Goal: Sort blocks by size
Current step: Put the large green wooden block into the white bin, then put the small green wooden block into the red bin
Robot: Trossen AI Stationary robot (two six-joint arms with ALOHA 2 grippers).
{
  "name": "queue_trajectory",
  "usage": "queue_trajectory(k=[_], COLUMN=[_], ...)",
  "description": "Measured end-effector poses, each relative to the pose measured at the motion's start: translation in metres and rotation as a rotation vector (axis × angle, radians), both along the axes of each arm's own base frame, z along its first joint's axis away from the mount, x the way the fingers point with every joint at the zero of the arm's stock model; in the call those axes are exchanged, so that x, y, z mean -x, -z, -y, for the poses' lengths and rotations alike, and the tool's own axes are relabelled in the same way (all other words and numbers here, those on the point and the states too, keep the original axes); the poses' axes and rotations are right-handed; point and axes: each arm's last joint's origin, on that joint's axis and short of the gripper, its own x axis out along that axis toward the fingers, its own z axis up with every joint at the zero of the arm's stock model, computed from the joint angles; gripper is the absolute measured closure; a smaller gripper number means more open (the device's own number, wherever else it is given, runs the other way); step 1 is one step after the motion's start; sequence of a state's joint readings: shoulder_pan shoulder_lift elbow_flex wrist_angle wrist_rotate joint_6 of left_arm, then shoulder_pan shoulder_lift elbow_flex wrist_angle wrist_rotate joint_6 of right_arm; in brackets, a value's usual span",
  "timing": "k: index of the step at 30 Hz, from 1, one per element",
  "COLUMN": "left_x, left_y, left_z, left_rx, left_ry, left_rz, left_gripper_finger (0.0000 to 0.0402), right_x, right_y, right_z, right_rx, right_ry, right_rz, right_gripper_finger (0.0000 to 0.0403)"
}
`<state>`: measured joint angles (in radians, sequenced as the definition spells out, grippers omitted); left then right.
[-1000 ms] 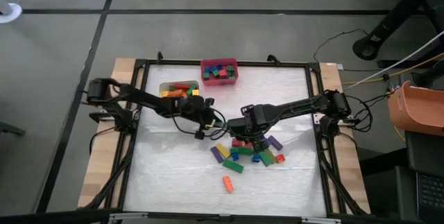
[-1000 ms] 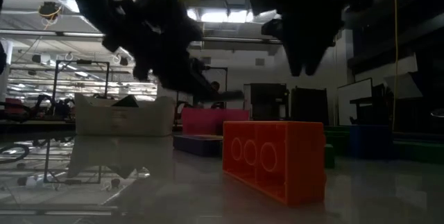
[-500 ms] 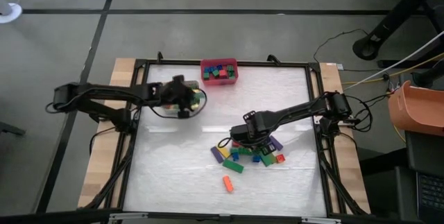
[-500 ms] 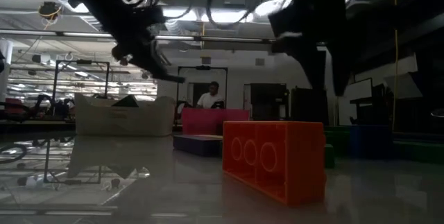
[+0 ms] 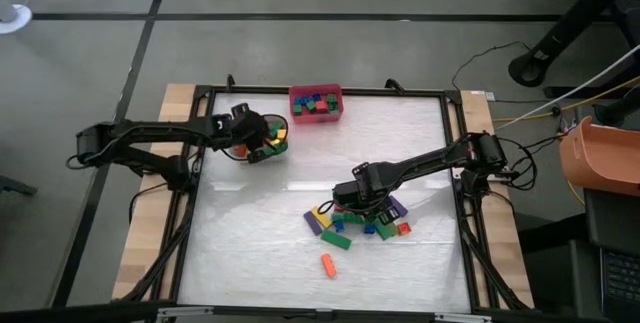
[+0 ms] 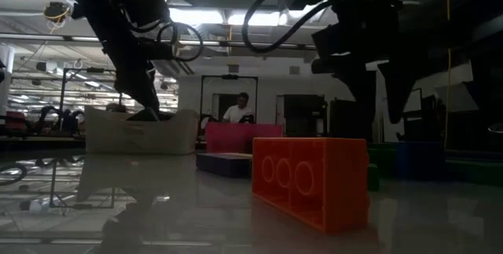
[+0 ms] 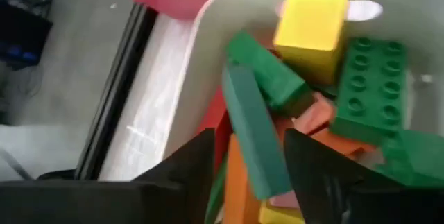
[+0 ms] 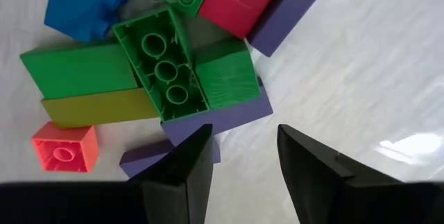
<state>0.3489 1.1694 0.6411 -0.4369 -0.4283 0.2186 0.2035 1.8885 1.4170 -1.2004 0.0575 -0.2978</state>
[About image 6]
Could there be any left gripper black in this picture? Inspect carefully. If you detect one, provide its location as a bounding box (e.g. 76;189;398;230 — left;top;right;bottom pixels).
104;41;160;110

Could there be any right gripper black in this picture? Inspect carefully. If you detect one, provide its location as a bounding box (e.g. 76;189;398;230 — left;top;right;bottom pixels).
340;0;418;142

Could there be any purple block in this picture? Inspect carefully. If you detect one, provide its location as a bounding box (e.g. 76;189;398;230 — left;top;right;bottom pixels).
195;152;254;179

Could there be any large orange hollow brick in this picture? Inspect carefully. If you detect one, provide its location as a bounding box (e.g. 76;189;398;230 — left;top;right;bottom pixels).
251;137;371;234

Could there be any person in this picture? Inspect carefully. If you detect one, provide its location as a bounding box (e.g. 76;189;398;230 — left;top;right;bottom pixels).
105;102;127;114
221;91;255;125

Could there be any whiteboard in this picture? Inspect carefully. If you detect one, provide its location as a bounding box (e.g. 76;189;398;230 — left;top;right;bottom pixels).
404;87;423;132

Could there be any black cabinet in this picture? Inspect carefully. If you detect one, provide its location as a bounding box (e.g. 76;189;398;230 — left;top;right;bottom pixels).
329;99;366;137
282;94;329;138

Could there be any dark desk with monitor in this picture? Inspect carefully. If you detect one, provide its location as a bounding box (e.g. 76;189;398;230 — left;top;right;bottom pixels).
395;94;448;145

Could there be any blue block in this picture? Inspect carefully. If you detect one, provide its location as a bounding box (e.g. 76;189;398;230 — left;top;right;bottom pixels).
395;141;446;181

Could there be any small green block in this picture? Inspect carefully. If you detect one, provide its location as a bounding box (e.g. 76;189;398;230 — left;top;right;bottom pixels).
367;163;380;192

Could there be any pink plastic bin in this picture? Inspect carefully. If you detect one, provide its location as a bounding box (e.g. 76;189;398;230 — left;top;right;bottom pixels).
204;122;284;155

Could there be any long ceiling light bar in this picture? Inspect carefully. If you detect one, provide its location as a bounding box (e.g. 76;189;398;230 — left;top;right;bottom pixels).
0;32;318;50

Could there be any green long block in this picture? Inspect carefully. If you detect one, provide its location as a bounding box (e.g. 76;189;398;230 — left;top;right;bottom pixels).
443;159;503;187

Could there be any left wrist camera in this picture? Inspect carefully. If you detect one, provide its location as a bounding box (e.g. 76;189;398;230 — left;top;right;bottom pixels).
137;38;176;61

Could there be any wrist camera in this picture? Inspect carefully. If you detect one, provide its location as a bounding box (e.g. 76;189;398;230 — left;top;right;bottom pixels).
137;38;176;61
311;24;353;75

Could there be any black metal frame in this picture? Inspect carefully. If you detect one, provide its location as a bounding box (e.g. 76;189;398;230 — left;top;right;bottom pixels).
199;74;259;126
57;68;126;126

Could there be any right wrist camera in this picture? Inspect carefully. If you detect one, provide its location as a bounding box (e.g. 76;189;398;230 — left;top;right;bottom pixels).
311;24;353;75

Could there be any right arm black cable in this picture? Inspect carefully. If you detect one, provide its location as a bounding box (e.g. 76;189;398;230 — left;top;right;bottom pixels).
240;0;340;55

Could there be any ceiling cable reel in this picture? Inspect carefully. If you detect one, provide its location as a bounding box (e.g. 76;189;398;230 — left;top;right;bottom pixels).
42;1;72;31

